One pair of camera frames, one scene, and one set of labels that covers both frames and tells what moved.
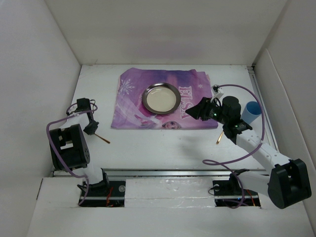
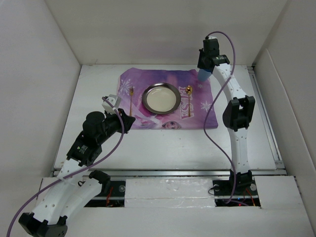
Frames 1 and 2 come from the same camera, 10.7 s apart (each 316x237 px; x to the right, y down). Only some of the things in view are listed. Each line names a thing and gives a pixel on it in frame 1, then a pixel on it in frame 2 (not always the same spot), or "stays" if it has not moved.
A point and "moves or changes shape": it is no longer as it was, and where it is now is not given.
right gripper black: [200, 110] to [200, 64]
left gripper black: [93, 129] to [127, 120]
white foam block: [168, 193] stays
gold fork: [102, 138] moves or changes shape
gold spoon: [219, 138] to [189, 90]
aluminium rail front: [173, 173] stays
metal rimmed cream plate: [161, 98] stays
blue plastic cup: [252, 111] to [204, 74]
